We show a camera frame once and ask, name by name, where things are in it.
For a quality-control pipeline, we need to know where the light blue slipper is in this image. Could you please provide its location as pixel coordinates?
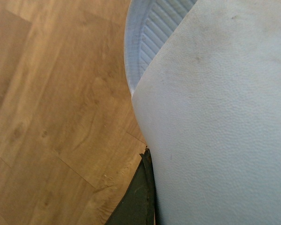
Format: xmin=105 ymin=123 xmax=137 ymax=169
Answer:
xmin=125 ymin=0 xmax=281 ymax=225

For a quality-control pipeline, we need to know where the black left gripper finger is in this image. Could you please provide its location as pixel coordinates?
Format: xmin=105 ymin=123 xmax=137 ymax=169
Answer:
xmin=106 ymin=148 xmax=155 ymax=225

